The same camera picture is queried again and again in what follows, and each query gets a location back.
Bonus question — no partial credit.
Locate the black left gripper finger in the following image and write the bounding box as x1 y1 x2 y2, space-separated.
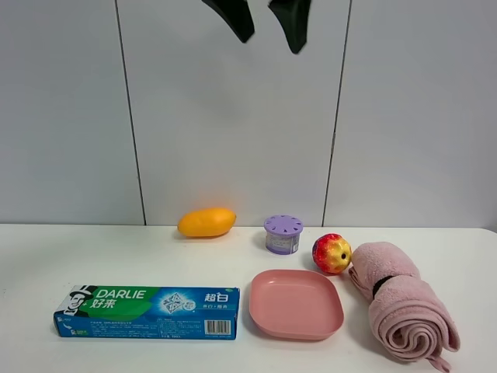
203 0 255 44

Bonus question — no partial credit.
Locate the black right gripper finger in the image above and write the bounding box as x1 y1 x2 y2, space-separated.
268 0 311 54

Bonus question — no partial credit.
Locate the pink towel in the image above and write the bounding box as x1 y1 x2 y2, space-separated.
349 242 461 372

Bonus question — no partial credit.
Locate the yellow mango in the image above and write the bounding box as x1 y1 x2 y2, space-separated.
177 207 236 238

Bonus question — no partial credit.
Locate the purple air freshener jar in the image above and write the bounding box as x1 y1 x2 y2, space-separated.
263 214 304 255

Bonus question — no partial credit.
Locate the red yellow toy strawberry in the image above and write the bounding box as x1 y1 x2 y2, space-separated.
312 233 353 275

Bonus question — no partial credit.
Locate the pink square plate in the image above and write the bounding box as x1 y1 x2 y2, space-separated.
248 270 344 340

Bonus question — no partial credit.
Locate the Darlie toothpaste box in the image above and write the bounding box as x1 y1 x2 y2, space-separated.
54 285 240 340

